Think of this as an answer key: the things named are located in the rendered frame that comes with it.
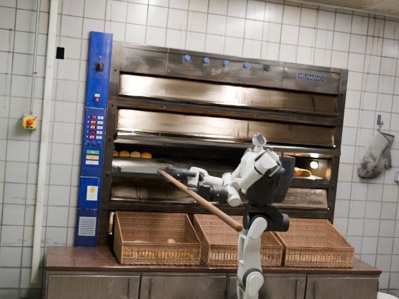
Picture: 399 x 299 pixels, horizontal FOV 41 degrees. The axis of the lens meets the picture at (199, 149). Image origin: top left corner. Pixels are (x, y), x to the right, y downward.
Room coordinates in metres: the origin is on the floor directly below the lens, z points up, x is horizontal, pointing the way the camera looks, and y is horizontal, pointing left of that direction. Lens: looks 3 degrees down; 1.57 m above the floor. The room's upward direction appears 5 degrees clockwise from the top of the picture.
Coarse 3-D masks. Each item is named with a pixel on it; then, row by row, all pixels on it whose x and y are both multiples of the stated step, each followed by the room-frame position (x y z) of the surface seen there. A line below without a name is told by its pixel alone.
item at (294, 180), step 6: (114, 168) 3.97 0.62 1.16; (210, 174) 4.16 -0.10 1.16; (216, 174) 4.18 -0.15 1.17; (222, 174) 4.19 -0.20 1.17; (294, 180) 4.35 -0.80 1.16; (300, 180) 4.36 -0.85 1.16; (306, 180) 4.38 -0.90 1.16; (312, 180) 4.39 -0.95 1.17; (318, 180) 4.41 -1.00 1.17; (324, 180) 4.42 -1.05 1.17
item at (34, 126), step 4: (24, 116) 3.72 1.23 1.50; (28, 116) 3.73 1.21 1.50; (32, 116) 3.74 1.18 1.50; (36, 116) 3.75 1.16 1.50; (24, 120) 3.73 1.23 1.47; (32, 120) 3.74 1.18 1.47; (36, 120) 3.75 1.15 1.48; (24, 124) 3.73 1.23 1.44; (32, 124) 3.74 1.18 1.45; (36, 124) 3.75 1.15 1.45; (24, 128) 3.73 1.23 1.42; (28, 128) 3.73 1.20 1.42; (32, 128) 3.74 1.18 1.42; (36, 128) 3.75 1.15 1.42
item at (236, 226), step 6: (162, 174) 3.59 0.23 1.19; (168, 174) 3.46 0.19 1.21; (174, 180) 3.22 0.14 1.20; (180, 186) 3.01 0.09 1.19; (186, 192) 2.86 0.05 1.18; (192, 192) 2.77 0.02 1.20; (198, 198) 2.61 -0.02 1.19; (204, 204) 2.49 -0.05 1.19; (210, 204) 2.43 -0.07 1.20; (210, 210) 2.38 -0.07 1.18; (216, 210) 2.31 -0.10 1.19; (222, 216) 2.21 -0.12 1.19; (228, 216) 2.18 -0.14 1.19; (228, 222) 2.11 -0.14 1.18; (234, 222) 2.06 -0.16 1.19; (234, 228) 2.04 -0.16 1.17; (240, 228) 2.02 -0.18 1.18
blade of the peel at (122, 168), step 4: (120, 168) 3.76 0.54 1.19; (124, 168) 3.70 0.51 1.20; (128, 168) 3.71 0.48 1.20; (132, 168) 3.71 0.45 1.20; (136, 168) 3.72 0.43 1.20; (140, 168) 3.73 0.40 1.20; (144, 168) 3.97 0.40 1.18; (148, 168) 4.00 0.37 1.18; (152, 168) 4.02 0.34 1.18; (156, 168) 4.05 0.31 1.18; (164, 168) 4.10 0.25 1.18; (136, 172) 3.72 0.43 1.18; (140, 172) 3.73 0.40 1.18; (144, 172) 3.74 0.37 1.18; (148, 172) 3.74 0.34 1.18; (152, 172) 3.75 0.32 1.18; (156, 172) 3.76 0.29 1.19
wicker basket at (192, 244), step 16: (128, 224) 3.95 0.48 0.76; (144, 224) 3.99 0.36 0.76; (160, 224) 4.02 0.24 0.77; (176, 224) 4.05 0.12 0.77; (128, 240) 3.92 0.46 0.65; (144, 240) 3.95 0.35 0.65; (160, 240) 3.99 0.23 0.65; (176, 240) 4.02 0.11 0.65; (192, 240) 3.85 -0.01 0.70; (128, 256) 3.52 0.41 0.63; (144, 256) 3.54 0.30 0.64; (160, 256) 3.58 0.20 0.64; (176, 256) 3.61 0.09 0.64; (192, 256) 3.64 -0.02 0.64
